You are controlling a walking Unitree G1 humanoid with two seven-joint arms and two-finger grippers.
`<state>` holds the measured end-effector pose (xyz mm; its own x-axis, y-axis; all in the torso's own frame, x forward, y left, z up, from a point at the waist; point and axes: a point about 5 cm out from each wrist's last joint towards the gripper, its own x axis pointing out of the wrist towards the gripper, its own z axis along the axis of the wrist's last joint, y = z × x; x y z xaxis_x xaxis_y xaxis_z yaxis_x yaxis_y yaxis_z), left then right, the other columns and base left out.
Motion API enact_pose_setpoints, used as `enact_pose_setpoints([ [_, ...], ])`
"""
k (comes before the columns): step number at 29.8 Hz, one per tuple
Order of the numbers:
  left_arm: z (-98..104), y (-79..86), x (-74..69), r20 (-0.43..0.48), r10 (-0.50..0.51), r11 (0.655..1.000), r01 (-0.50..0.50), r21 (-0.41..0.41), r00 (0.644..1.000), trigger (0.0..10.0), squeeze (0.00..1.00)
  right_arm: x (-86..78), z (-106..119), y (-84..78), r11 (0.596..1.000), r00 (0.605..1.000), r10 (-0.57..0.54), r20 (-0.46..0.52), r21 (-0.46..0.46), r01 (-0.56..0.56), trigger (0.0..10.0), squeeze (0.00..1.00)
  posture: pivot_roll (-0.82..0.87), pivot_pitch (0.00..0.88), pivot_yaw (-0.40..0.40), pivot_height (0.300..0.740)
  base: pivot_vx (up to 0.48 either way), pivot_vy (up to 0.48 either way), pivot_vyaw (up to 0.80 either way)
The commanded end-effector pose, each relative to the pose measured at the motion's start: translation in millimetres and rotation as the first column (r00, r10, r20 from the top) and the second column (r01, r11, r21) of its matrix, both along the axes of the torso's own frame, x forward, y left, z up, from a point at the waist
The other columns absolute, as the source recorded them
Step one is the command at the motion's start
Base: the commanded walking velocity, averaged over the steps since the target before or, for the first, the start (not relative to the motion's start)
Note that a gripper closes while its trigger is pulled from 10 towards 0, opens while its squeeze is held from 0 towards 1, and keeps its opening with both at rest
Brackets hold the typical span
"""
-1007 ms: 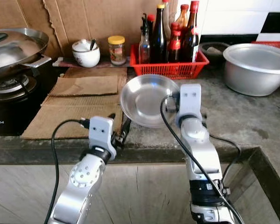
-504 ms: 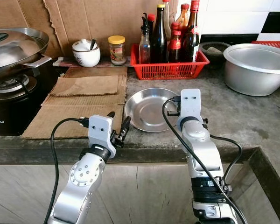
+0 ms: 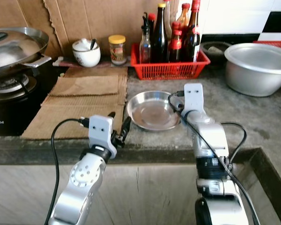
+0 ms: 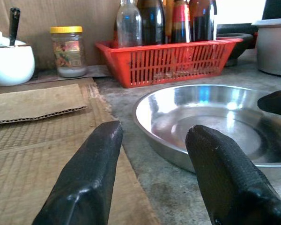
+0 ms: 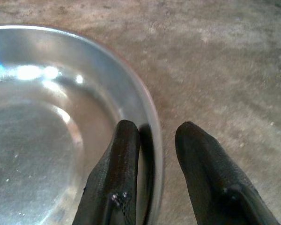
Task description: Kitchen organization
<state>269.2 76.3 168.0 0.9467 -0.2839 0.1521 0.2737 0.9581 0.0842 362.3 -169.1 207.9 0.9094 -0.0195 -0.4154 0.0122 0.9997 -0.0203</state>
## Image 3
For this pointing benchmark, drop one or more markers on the folded brown cardboard piece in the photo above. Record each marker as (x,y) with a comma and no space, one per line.
(84,85)

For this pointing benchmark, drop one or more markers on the large brown cardboard mat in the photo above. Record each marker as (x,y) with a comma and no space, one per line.
(75,117)

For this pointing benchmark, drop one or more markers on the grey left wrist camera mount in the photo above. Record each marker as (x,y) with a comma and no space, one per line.
(102,131)

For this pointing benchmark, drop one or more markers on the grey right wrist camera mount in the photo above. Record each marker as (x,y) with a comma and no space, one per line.
(194,96)

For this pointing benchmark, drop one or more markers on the brown cardboard wall sheet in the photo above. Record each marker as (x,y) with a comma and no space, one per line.
(103,16)
(18,14)

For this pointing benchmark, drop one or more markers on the tall dark bottle red cap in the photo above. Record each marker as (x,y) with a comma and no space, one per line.
(193,40)

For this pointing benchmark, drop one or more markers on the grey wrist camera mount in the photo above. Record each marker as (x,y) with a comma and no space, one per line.
(194,96)
(102,131)

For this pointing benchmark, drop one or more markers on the amber bottle red cap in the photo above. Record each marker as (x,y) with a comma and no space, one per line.
(183,15)

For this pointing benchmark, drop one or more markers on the aluminium cooking pot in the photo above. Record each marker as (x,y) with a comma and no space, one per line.
(257,75)

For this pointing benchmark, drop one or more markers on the dark bottle yellow cap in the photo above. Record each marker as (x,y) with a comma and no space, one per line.
(160,40)

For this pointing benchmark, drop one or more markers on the white ceramic condiment pot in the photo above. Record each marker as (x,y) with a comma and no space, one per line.
(84,56)

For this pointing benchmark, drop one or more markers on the shallow steel plate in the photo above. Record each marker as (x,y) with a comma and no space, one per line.
(152,112)

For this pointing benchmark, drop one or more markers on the dark bottle small red cap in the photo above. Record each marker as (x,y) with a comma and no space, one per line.
(151,17)

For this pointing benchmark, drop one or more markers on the red slotted dish basket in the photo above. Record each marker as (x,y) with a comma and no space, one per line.
(274,44)

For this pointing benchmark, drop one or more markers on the red plastic bottle basket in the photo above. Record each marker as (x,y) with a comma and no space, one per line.
(168,71)

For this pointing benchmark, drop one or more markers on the steel wok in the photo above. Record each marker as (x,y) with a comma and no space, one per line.
(41,49)

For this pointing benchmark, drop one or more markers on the glass jar yellow lid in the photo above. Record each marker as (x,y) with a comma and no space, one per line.
(117,51)

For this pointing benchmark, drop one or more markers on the clear bottle black nozzle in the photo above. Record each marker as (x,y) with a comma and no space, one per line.
(145,47)

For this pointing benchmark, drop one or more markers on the dark round bowl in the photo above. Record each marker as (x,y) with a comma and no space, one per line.
(213,48)

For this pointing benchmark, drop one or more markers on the black glass gas stove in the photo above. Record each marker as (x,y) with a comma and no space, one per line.
(9,110)

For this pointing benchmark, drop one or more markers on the small red-label sauce bottle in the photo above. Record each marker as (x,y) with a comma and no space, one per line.
(176,44)

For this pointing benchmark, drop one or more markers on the steel wok lid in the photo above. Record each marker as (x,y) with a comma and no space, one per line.
(9,49)

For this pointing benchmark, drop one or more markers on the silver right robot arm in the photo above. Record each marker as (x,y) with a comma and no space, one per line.
(210,136)

